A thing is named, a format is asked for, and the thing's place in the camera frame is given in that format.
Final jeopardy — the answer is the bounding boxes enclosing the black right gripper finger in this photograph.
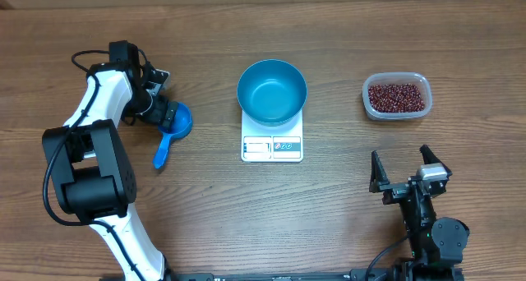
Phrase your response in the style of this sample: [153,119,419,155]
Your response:
[369,150,390,193]
[419,145,441,164]

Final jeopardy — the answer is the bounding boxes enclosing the blue plastic measuring scoop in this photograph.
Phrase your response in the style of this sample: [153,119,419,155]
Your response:
[153,103,193,169]

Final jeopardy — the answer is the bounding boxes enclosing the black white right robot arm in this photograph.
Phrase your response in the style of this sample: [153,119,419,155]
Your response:
[362,145,470,280]

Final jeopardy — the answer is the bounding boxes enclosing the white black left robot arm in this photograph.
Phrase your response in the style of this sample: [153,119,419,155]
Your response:
[42,40,179,280]

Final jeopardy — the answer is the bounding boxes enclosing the white digital kitchen scale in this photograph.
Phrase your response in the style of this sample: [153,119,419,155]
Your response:
[240,110,304,163]

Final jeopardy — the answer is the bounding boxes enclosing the teal metal bowl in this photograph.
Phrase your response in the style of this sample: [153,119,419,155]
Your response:
[237,59,308,126]

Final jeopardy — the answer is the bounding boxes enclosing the red beans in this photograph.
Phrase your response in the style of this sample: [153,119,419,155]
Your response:
[367,83,425,113]

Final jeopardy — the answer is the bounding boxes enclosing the clear plastic bean container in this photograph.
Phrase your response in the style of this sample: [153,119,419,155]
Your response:
[362,72,433,121]

